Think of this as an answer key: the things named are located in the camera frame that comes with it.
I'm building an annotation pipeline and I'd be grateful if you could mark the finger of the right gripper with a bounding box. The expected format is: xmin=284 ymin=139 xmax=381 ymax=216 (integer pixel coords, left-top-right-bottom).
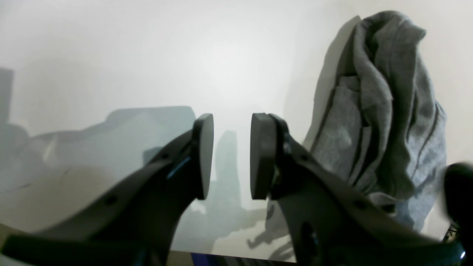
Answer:
xmin=444 ymin=162 xmax=473 ymax=252

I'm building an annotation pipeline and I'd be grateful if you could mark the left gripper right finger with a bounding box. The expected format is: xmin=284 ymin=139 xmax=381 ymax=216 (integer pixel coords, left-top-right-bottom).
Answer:
xmin=250 ymin=113 xmax=466 ymax=266

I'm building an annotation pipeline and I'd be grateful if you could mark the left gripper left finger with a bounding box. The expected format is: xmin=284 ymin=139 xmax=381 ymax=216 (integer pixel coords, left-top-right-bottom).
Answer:
xmin=1 ymin=113 xmax=214 ymax=266

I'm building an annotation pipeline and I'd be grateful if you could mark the grey T-shirt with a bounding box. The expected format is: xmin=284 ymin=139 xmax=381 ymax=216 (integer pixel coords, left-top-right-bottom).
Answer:
xmin=311 ymin=11 xmax=446 ymax=231

